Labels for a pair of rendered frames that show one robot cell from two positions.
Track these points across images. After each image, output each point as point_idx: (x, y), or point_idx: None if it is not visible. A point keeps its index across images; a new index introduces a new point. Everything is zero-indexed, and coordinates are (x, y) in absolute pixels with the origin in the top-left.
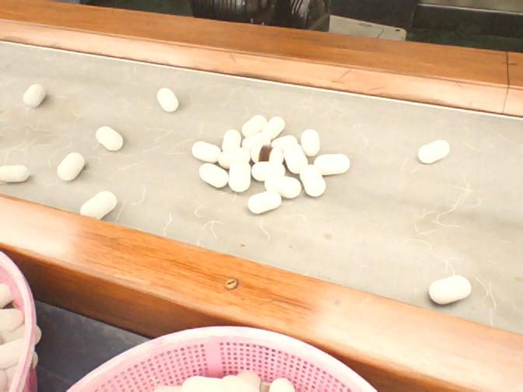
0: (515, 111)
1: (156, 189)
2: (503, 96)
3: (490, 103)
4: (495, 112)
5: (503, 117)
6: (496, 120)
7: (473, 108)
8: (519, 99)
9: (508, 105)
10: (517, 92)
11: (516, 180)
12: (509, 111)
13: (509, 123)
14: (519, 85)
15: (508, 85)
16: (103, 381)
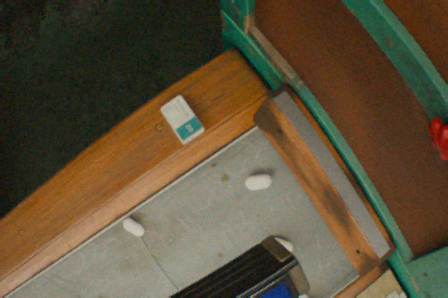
0: (13, 287)
1: None
2: (3, 285)
3: (3, 291)
4: (8, 292)
5: (12, 293)
6: (12, 297)
7: (1, 297)
8: (8, 281)
9: (8, 286)
10: (5, 280)
11: None
12: (11, 288)
13: (17, 296)
14: (2, 275)
15: (0, 279)
16: None
